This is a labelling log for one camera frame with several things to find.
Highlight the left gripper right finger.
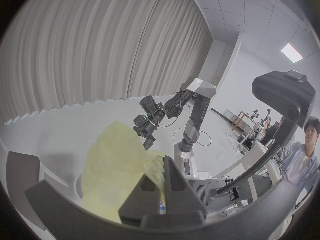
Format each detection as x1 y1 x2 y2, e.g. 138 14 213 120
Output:
163 156 207 220

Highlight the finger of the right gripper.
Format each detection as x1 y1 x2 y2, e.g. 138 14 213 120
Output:
143 136 155 150

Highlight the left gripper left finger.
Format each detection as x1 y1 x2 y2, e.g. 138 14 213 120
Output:
118 174 161 226

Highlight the yellow plastic bag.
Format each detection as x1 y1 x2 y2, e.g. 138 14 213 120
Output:
81 120 167 223

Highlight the white trash bin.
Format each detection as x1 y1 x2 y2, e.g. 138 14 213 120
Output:
74 172 84 200

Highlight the brown wooden table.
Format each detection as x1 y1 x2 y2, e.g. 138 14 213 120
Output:
231 110 248 131

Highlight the person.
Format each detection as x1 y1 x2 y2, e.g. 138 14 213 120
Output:
261 116 285 146
279 116 320 187

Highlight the ceiling light panel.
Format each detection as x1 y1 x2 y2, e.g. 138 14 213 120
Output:
280 43 303 63

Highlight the black cable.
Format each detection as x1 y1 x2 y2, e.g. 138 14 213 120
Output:
172 124 212 147

